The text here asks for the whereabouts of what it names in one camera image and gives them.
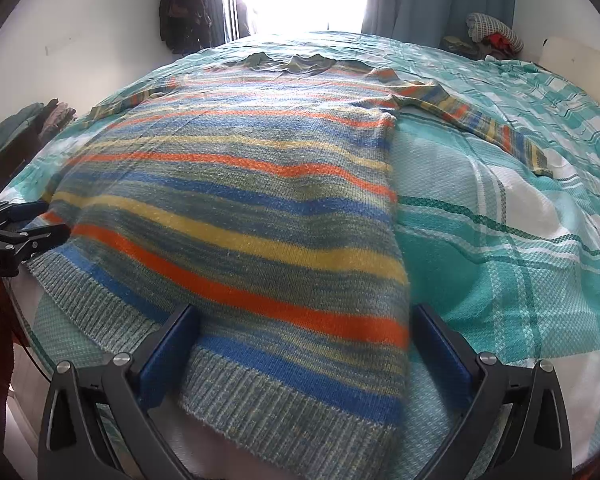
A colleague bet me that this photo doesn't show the blue curtain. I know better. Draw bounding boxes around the blue curtain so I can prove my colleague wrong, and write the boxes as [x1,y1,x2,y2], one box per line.
[361,0,518,52]

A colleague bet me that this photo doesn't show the black cable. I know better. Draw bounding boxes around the black cable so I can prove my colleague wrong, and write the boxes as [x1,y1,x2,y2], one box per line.
[9,329,52,380]

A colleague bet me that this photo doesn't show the dark hanging clothes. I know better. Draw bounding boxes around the dark hanging clothes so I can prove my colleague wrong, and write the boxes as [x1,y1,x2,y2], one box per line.
[158,0,219,56]

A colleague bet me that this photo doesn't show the olive clothes pile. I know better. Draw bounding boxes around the olive clothes pile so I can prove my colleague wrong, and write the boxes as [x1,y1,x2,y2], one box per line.
[440,35,492,62]

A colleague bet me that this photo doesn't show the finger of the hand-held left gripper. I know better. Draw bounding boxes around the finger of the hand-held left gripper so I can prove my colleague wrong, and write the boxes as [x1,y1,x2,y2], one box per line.
[0,201,49,229]
[0,224,72,264]

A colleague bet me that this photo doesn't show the clothes pile in corner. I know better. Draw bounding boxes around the clothes pile in corner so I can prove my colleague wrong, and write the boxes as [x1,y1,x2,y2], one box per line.
[466,11,525,53]

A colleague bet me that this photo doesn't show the striped knitted sweater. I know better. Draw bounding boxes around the striped knitted sweater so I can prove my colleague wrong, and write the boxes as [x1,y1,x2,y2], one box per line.
[27,51,555,476]

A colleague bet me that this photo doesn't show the teal checked bed blanket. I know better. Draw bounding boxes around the teal checked bed blanket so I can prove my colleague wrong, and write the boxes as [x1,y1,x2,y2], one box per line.
[0,30,600,480]

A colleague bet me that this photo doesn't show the pile of folded clothes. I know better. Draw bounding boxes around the pile of folded clothes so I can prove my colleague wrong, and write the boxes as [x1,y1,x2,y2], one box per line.
[0,101,77,181]

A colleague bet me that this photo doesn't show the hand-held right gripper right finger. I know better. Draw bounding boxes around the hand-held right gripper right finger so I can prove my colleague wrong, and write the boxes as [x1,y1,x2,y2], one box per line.
[411,302,573,480]

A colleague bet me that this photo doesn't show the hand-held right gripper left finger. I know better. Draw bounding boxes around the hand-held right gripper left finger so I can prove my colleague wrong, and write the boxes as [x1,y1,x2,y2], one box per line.
[37,302,203,480]

